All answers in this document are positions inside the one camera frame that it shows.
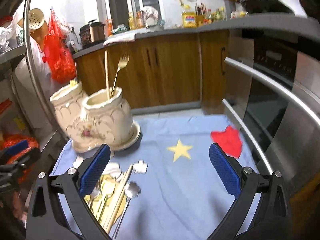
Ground wooden kitchen cabinets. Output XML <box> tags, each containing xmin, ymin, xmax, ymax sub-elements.
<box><xmin>74</xmin><ymin>29</ymin><xmax>229</xmax><ymax>110</ymax></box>

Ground red plastic bag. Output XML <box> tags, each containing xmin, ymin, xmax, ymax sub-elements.
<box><xmin>43</xmin><ymin>10</ymin><xmax>76</xmax><ymax>84</ymax></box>

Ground black electric pressure cooker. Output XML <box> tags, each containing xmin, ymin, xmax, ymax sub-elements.
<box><xmin>79</xmin><ymin>19</ymin><xmax>105</xmax><ymax>48</ymax></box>

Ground black wok with handle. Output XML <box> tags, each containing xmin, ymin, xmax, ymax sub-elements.
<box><xmin>228</xmin><ymin>0</ymin><xmax>294</xmax><ymax>14</ymax></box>

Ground gold fork in holder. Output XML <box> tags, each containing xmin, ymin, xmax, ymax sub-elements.
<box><xmin>110</xmin><ymin>54</ymin><xmax>130</xmax><ymax>98</ymax></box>

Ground orange red bag lower left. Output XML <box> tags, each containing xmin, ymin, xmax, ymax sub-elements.
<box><xmin>1</xmin><ymin>134</ymin><xmax>41</xmax><ymax>184</ymax></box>

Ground yellow cooking oil bottle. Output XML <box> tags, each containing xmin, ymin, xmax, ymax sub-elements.
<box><xmin>182</xmin><ymin>11</ymin><xmax>197</xmax><ymax>28</ymax></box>

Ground yellow plastic spoon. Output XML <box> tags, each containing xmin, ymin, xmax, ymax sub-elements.
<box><xmin>85</xmin><ymin>175</ymin><xmax>116</xmax><ymax>221</ymax></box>

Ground cream floral ceramic utensil holder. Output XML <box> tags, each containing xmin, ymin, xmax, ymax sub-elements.
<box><xmin>50</xmin><ymin>82</ymin><xmax>140</xmax><ymax>153</ymax></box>

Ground yellow plastic colander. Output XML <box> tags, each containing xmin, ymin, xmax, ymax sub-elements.
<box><xmin>29</xmin><ymin>8</ymin><xmax>44</xmax><ymax>31</ymax></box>

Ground white towel on counter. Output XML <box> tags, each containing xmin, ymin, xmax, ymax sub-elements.
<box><xmin>103</xmin><ymin>34</ymin><xmax>135</xmax><ymax>46</ymax></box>

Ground blue cartoon cloth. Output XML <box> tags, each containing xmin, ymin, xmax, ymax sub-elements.
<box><xmin>49</xmin><ymin>114</ymin><xmax>263</xmax><ymax>240</ymax></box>

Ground wooden knife block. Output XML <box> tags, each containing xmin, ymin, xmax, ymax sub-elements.
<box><xmin>195</xmin><ymin>3</ymin><xmax>206</xmax><ymax>27</ymax></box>

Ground wooden chopstick in holder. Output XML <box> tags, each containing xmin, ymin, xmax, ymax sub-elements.
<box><xmin>105</xmin><ymin>50</ymin><xmax>110</xmax><ymax>100</ymax></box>

